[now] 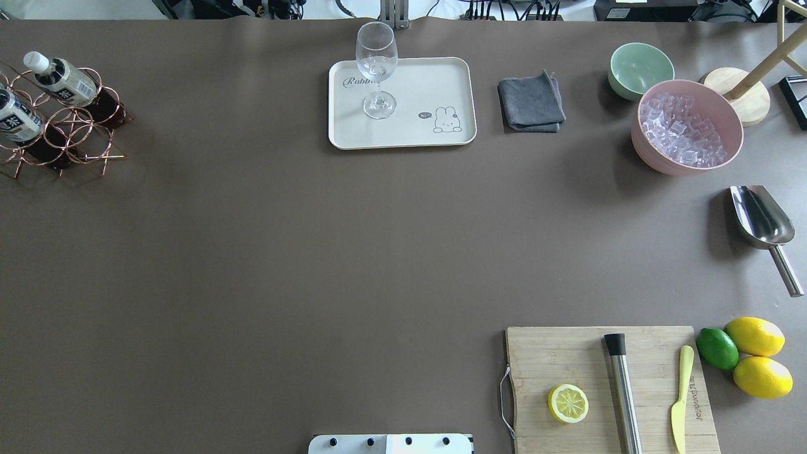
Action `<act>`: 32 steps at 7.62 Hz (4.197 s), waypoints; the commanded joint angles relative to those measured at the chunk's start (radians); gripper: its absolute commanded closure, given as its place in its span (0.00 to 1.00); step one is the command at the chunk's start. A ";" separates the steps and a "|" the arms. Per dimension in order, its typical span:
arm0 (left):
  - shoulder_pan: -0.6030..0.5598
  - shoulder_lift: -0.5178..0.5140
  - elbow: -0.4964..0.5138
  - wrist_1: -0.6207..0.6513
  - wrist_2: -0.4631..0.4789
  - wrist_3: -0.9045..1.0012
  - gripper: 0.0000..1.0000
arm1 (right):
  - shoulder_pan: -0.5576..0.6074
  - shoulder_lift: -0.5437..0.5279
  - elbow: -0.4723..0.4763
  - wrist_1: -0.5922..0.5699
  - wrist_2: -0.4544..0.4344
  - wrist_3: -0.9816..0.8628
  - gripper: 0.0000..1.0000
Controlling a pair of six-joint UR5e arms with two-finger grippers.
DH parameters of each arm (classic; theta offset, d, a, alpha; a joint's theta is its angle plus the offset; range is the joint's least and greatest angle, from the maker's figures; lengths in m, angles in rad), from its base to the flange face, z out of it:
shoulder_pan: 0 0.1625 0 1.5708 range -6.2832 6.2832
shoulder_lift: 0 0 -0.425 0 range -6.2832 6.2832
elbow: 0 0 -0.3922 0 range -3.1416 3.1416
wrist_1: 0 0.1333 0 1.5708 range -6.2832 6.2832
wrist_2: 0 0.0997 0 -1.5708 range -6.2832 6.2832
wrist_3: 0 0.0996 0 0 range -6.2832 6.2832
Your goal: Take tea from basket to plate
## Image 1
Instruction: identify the near tea bottle white cap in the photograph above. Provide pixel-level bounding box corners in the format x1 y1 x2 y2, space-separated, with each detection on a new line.
1 86 73 170

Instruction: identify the tea bottle white cap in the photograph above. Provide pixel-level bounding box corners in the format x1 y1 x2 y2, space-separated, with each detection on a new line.
1 86 73 170
23 51 122 124

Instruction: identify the far tea bottle white cap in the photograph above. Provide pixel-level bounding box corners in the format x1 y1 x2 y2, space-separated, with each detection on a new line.
23 51 122 124

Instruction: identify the cream rabbit tray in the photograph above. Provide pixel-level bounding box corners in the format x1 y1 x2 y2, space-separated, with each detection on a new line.
328 57 477 150

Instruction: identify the grey folded cloth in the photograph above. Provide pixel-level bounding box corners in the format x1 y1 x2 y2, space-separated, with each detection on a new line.
497 70 567 133

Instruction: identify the clear wine glass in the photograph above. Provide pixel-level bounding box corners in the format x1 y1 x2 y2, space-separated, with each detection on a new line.
356 22 398 120

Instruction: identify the bamboo cutting board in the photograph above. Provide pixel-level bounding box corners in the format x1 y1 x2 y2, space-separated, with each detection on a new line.
505 327 695 453

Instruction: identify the half lemon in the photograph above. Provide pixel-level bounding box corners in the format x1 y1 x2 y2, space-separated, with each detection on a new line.
547 384 589 424

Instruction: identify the steel muddler black tip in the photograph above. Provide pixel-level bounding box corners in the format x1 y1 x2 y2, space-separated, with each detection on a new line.
603 333 644 453

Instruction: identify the green bowl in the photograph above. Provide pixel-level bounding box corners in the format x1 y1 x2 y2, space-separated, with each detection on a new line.
607 42 675 101

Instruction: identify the clear ice cubes pile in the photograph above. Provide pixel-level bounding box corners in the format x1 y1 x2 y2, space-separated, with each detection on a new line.
638 92 729 168

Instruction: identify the pink bowl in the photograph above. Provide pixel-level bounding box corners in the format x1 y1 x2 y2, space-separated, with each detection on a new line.
631 79 744 176

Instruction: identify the yellow plastic knife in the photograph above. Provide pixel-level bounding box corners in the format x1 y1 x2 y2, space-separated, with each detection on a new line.
670 345 694 453

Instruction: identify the green lime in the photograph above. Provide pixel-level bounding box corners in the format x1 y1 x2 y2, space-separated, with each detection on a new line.
695 328 739 371

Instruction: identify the steel ice scoop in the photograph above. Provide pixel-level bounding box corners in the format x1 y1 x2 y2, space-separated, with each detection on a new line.
729 185 805 297

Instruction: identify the round wooden stand base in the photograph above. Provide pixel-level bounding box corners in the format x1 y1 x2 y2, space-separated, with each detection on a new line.
700 67 770 127

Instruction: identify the upper whole lemon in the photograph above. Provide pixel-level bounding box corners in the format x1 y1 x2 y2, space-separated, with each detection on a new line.
724 317 785 357

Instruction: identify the whole lemon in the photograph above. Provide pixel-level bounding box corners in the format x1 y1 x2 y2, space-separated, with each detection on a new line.
724 317 785 357
733 356 794 399

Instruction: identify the lower whole lemon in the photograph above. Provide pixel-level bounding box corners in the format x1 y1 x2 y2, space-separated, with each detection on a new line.
733 356 794 399

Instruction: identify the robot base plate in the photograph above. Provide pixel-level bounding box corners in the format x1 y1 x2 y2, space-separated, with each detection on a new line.
308 433 475 453

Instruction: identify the copper wire bottle rack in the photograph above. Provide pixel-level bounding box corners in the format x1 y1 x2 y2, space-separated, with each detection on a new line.
2 61 136 177

